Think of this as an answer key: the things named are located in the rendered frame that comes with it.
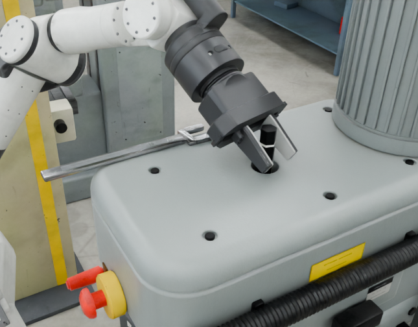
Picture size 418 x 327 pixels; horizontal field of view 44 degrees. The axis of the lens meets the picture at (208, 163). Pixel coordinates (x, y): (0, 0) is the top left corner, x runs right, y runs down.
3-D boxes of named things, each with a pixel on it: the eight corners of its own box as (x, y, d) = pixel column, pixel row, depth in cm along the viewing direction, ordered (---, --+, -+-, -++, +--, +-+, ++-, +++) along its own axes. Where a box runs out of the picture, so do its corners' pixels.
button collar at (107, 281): (114, 329, 66) (110, 297, 63) (98, 297, 71) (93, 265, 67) (128, 323, 67) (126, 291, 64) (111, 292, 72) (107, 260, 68)
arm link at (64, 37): (141, 19, 84) (59, 30, 94) (97, -12, 75) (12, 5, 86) (131, 81, 82) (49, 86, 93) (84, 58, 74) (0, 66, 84)
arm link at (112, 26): (175, 37, 69) (101, 46, 76) (210, 41, 77) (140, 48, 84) (172, -13, 68) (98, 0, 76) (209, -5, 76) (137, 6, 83)
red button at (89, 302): (87, 327, 65) (84, 306, 63) (78, 305, 68) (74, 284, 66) (113, 317, 67) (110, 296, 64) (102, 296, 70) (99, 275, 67)
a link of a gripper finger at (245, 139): (264, 174, 67) (236, 137, 69) (276, 161, 65) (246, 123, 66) (256, 179, 66) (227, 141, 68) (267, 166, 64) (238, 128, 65)
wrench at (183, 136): (46, 187, 65) (46, 181, 64) (38, 171, 67) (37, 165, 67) (214, 139, 75) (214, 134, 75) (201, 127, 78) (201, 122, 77)
